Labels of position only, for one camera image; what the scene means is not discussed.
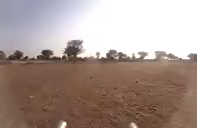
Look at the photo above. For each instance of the row of trees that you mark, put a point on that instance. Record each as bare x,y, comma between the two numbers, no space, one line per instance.
74,48

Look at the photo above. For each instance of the robot's own part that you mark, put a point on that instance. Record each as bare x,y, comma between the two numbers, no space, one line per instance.
62,124
133,125

